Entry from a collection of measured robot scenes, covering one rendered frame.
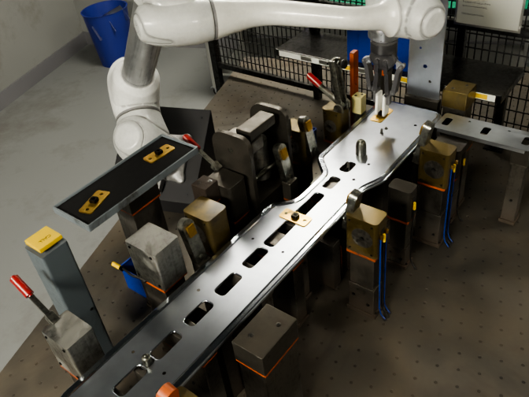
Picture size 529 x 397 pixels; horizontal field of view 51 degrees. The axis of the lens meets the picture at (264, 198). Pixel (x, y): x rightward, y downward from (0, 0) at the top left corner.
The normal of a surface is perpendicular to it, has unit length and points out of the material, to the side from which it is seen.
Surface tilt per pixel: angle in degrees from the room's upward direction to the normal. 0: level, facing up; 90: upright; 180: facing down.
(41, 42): 90
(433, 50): 90
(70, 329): 0
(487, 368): 0
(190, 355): 0
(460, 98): 90
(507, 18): 90
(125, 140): 46
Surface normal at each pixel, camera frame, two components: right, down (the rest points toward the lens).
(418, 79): -0.61, 0.54
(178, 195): -0.29, -0.18
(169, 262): 0.79, 0.31
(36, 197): -0.11, -0.78
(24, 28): 0.95, 0.11
